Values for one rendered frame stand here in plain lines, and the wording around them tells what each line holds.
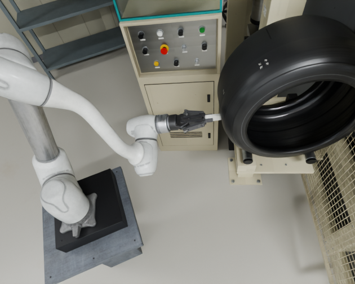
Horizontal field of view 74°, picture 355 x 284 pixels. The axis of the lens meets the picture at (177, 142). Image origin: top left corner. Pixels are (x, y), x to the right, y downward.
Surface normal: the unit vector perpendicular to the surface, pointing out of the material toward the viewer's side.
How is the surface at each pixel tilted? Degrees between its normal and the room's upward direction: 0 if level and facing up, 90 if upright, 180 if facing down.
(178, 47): 90
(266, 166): 0
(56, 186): 4
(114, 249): 0
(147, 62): 90
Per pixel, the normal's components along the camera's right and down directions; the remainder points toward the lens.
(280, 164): -0.12, -0.57
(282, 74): -0.40, 0.16
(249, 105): -0.16, 0.74
